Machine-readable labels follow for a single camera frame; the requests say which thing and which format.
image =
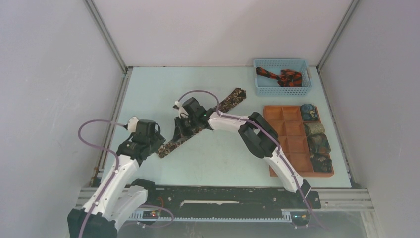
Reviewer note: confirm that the aluminium frame rail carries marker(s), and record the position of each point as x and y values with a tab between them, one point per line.
344	200

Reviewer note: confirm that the blue plastic basket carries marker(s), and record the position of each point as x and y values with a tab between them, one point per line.
269	87

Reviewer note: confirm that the wooden compartment tray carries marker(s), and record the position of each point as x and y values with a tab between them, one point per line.
288	123

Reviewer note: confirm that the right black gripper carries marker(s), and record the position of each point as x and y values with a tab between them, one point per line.
179	126

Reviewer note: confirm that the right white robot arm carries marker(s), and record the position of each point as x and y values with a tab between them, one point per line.
259	136

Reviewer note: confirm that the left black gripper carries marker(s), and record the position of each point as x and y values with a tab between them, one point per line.
158	140

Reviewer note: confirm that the green camo rolled tie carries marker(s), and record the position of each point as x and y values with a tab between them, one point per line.
319	144

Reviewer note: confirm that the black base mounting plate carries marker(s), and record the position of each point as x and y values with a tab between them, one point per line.
223	211

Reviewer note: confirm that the blue rolled tie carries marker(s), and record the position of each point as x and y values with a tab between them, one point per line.
309	112

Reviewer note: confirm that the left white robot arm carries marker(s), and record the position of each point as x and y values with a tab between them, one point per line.
105	212

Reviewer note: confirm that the dark camo rolled tie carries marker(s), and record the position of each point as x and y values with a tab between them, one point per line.
321	163

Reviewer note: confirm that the olive rolled tie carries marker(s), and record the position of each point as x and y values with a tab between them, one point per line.
314	128

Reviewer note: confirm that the red black patterned tie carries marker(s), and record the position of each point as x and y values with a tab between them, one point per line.
286	78

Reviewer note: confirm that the brown floral tie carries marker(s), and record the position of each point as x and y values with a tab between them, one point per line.
232	100

